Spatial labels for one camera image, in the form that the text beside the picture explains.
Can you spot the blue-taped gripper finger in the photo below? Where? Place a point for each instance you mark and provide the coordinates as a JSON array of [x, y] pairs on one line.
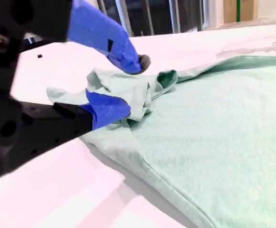
[[104, 109], [99, 31]]

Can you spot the pale green T-shirt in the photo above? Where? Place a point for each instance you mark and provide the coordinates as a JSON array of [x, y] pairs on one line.
[[211, 130]]

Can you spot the green vertical strip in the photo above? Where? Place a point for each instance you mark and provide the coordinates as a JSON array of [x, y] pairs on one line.
[[238, 10]]

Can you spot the brown board panel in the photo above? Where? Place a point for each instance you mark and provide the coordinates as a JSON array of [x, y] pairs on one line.
[[247, 10]]

